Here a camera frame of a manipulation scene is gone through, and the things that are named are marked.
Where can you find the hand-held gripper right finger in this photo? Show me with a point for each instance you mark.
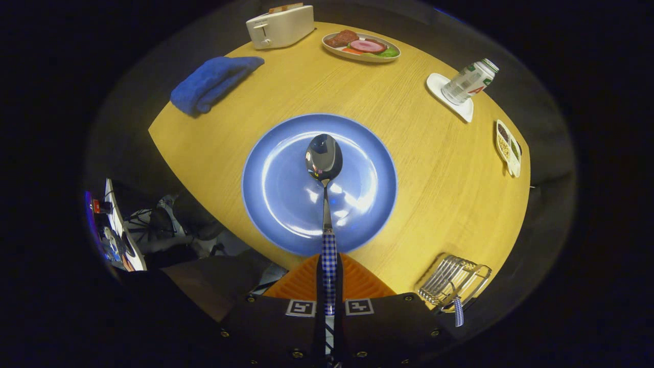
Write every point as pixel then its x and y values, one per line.
pixel 388 332

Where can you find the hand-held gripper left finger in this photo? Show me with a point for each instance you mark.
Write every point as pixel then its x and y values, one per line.
pixel 271 332

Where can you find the person's trouser leg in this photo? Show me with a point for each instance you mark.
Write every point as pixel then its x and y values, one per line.
pixel 214 281

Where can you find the blue round plate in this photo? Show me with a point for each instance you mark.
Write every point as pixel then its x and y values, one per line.
pixel 276 194

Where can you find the white divided seasoning dish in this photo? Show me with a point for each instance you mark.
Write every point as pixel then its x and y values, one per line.
pixel 506 148

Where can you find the white coaster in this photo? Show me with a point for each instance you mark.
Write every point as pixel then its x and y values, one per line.
pixel 462 110

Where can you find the blue folded towel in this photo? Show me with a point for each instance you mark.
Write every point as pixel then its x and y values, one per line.
pixel 209 84

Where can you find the white bottle with green label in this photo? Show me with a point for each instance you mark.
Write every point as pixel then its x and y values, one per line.
pixel 467 82

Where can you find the white plate with food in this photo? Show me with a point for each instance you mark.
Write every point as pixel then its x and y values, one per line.
pixel 365 58

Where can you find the green lettuce leaf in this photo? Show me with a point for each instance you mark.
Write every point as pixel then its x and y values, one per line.
pixel 390 52

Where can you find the pink ham slice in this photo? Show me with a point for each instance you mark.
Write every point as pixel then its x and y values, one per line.
pixel 368 46

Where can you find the brown meat patty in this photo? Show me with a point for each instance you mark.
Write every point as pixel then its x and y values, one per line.
pixel 341 38

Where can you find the white toaster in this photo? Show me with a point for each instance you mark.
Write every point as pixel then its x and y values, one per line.
pixel 286 25

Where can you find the brown bread slice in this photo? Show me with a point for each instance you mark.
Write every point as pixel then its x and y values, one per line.
pixel 286 7

